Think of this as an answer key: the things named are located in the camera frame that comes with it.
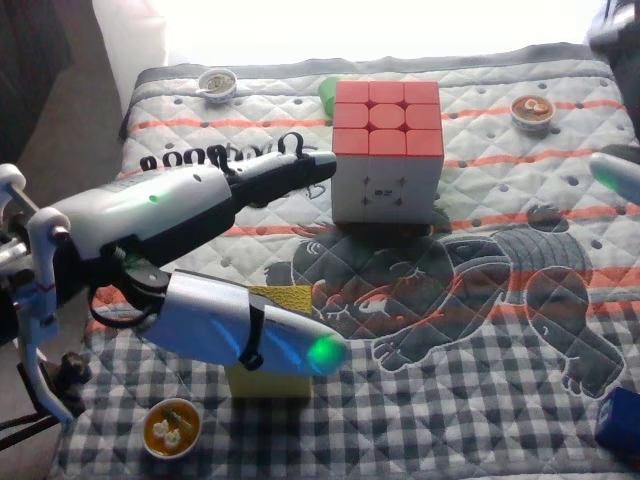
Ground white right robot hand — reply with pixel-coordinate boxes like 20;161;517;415
588;151;640;207

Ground yellow block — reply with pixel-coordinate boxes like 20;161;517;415
224;283;315;400

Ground Rubik's cube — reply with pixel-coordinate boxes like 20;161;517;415
329;78;446;226

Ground blue object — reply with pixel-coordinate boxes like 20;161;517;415
593;386;640;457

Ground toy bowl with egg soup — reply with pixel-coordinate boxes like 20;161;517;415
509;94;556;135

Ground grey quilt with bear print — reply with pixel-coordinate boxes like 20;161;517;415
47;42;640;480

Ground green cylinder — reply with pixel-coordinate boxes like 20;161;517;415
317;76;339;119

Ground white toy bowl with spoon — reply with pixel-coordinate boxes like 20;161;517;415
196;67;239;106

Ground toy bowl with orange soup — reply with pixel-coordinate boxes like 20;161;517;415
142;398;202;460

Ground black camera cable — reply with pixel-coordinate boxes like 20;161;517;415
0;412;66;447

